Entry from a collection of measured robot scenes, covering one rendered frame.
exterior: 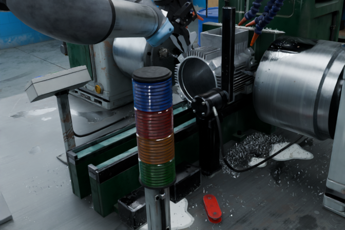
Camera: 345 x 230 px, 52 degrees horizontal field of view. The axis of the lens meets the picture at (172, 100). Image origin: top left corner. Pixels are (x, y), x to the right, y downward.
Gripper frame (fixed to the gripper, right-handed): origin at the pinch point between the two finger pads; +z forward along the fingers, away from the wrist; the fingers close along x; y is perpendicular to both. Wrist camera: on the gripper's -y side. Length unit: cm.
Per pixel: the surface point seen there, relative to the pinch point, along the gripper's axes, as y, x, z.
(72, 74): -28.0, 15.6, -13.5
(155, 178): -43, -38, -20
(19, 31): 95, 537, 156
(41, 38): 116, 536, 189
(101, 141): -38.0, -0.3, -2.0
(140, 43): -2.1, 18.2, -1.9
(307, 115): -6.9, -42.4, 4.3
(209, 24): 18.4, 5.6, 4.9
